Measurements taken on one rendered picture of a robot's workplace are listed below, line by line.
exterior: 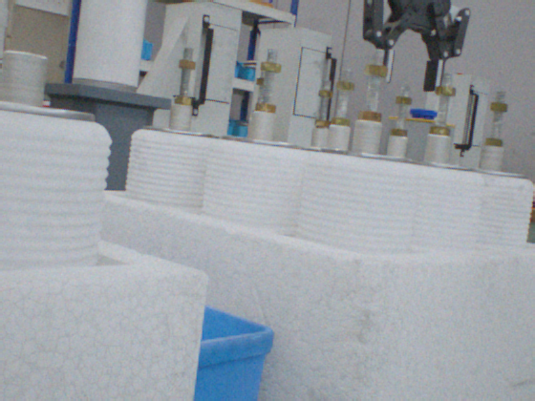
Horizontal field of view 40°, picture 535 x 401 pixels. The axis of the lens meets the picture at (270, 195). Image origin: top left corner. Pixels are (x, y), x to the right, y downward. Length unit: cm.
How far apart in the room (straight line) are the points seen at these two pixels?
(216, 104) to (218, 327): 252
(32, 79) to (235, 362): 24
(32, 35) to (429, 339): 659
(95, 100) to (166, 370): 67
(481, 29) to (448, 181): 611
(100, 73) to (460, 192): 57
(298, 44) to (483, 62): 352
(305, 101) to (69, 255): 301
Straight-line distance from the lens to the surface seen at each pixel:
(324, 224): 57
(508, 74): 652
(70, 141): 36
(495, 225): 77
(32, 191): 36
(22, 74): 39
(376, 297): 52
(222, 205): 65
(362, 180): 56
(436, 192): 66
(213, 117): 305
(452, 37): 93
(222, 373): 50
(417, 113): 104
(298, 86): 333
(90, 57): 106
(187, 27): 309
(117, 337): 36
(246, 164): 64
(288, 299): 56
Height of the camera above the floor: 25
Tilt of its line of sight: 4 degrees down
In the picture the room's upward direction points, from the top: 7 degrees clockwise
